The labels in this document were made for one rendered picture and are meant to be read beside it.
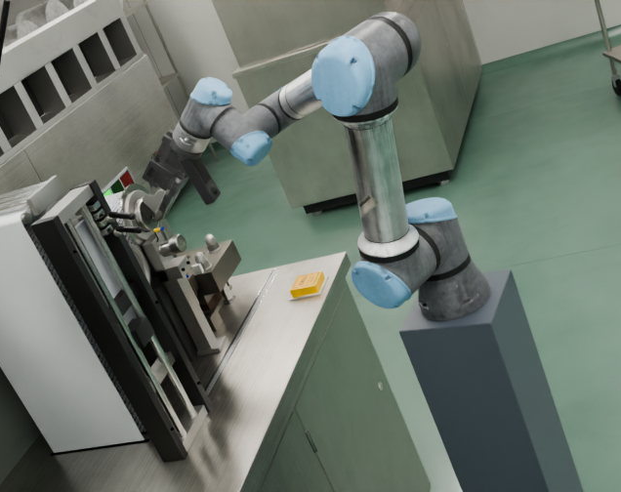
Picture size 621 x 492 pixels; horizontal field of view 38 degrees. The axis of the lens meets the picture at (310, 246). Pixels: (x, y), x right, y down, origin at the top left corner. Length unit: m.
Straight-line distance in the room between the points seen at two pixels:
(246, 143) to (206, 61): 5.15
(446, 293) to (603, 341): 1.49
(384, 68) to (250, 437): 0.74
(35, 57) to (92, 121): 0.24
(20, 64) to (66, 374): 0.87
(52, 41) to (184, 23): 4.40
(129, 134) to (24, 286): 0.99
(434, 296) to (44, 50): 1.25
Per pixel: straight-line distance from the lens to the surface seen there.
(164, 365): 1.79
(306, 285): 2.14
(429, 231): 1.74
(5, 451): 2.09
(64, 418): 1.97
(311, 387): 2.02
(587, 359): 3.17
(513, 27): 6.36
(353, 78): 1.45
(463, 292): 1.83
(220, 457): 1.74
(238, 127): 1.80
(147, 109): 2.81
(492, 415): 1.93
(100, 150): 2.55
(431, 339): 1.85
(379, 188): 1.58
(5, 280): 1.81
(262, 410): 1.80
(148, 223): 2.01
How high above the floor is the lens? 1.83
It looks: 23 degrees down
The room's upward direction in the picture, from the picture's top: 23 degrees counter-clockwise
